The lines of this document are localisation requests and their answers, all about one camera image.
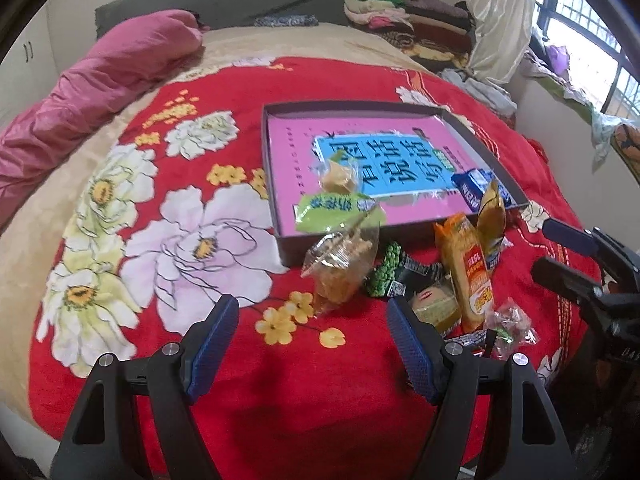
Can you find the dark patterned cloth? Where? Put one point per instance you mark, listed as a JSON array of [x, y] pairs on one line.
[[285, 21]]

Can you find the green pea packet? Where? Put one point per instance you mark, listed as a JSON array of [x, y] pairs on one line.
[[385, 270]]

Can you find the stack of folded blankets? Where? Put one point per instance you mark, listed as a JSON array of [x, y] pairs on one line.
[[415, 20]]

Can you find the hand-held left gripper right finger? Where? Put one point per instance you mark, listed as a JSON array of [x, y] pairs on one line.
[[410, 350]]

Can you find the cream satin curtain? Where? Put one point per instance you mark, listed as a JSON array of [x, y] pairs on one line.
[[500, 15]]

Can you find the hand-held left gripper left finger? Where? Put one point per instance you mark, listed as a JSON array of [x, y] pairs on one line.
[[212, 345]]

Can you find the pale crumpled clothes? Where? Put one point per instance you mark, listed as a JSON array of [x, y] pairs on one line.
[[485, 90]]

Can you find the black snack packet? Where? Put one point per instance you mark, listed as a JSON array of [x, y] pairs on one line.
[[420, 272]]

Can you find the round cake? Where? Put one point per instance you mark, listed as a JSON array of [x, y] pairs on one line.
[[435, 307]]

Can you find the blue snack packet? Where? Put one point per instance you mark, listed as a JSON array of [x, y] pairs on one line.
[[470, 185]]

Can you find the orange patterned cloth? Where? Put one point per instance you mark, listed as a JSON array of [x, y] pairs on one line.
[[627, 150]]

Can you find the clear cracker packet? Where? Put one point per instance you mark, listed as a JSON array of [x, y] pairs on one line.
[[340, 265]]

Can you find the grey shallow box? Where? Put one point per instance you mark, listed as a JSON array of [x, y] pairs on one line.
[[280, 250]]

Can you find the barred window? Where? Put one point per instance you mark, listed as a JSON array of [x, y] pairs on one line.
[[585, 15]]

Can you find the green snack packet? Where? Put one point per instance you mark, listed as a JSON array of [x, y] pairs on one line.
[[330, 207]]

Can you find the pink book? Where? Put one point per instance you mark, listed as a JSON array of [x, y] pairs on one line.
[[295, 175]]

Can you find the red floral blanket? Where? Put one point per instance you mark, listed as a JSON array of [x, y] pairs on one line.
[[300, 410]]

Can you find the yellow snack packet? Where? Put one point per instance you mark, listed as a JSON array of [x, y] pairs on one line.
[[492, 220]]

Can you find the pink quilt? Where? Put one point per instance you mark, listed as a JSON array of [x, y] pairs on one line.
[[100, 85]]

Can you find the white wardrobe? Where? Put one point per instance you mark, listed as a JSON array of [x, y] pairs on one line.
[[30, 60]]

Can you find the small clear candy packet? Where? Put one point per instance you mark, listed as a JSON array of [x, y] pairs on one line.
[[510, 325]]

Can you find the long orange snack packet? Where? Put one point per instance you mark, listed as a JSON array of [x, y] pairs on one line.
[[465, 270]]

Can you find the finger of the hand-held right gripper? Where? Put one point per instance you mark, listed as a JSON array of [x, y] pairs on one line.
[[560, 275], [565, 234]]

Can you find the purple cloth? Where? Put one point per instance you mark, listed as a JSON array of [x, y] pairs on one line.
[[560, 57]]

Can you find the small yellow candy packet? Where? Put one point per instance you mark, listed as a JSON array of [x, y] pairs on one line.
[[337, 177]]

